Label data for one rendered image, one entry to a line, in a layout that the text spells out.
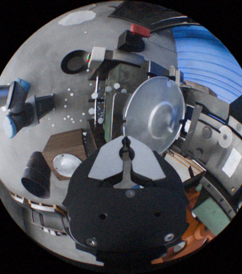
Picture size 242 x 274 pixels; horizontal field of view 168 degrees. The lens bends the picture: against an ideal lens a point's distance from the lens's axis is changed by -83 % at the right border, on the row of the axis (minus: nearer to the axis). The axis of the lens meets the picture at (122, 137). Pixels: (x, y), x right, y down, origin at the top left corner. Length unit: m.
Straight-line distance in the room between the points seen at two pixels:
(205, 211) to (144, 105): 0.39
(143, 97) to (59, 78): 0.90
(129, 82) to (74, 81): 0.70
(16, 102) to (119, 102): 0.41
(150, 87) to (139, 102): 0.05
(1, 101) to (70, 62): 0.83
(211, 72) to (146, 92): 1.52
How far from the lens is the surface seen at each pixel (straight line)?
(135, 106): 0.22
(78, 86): 0.97
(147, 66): 0.38
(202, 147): 0.27
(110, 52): 0.40
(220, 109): 0.54
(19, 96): 0.43
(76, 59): 1.05
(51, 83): 1.04
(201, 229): 0.60
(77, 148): 0.74
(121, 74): 0.36
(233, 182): 0.34
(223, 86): 1.57
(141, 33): 0.34
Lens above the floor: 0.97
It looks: 52 degrees down
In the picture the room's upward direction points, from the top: 137 degrees clockwise
